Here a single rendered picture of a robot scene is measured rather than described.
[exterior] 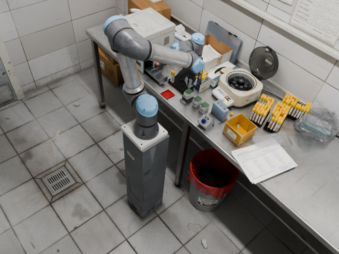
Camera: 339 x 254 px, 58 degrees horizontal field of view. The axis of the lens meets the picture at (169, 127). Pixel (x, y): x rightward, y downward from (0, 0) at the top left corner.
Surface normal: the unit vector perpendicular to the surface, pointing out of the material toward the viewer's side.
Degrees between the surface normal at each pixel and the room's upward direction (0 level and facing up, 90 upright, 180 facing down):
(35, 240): 0
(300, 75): 90
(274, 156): 1
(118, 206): 0
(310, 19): 94
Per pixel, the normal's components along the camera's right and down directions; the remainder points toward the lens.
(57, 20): 0.65, 0.60
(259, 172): 0.08, -0.65
